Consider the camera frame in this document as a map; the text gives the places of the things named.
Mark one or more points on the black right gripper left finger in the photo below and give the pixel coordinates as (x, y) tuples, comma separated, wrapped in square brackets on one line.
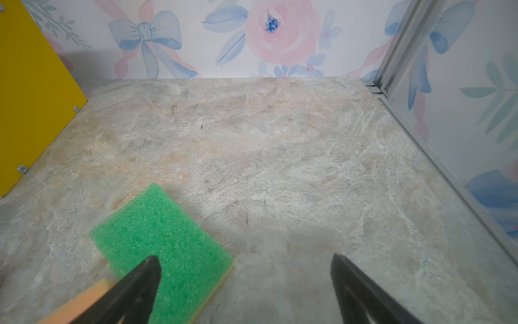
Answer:
[(131, 300)]

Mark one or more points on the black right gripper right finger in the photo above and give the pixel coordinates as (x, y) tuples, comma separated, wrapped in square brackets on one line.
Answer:
[(361, 299)]

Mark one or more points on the pink orange sponge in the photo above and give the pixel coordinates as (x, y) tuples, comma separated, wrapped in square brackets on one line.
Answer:
[(76, 306)]

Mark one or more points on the bright green scrub sponge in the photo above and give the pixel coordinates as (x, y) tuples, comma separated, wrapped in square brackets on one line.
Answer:
[(194, 265)]

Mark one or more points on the yellow shelf unit frame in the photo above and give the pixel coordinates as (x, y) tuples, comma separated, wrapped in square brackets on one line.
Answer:
[(39, 97)]

